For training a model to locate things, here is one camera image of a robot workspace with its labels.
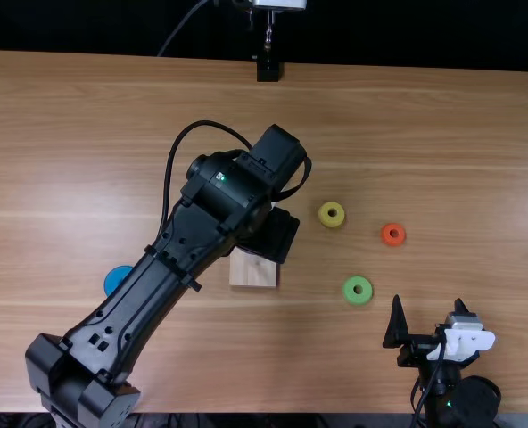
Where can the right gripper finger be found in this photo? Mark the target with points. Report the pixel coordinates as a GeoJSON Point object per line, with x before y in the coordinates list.
{"type": "Point", "coordinates": [460, 308]}
{"type": "Point", "coordinates": [397, 325]}

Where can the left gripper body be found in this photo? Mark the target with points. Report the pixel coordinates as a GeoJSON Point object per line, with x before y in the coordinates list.
{"type": "Point", "coordinates": [277, 236]}

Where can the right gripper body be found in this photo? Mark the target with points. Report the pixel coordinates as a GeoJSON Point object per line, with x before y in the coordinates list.
{"type": "Point", "coordinates": [413, 350]}

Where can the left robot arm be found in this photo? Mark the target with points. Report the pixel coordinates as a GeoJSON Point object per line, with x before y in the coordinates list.
{"type": "Point", "coordinates": [157, 290]}

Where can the wooden peg base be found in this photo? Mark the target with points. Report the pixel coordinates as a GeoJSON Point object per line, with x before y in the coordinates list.
{"type": "Point", "coordinates": [253, 274]}

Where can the black clamp stand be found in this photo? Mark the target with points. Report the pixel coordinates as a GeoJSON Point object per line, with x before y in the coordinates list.
{"type": "Point", "coordinates": [268, 71]}

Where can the silver mounted device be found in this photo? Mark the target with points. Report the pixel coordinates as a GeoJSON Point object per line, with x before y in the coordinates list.
{"type": "Point", "coordinates": [279, 3]}

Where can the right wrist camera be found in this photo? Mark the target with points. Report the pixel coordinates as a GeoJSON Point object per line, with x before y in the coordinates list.
{"type": "Point", "coordinates": [469, 341]}

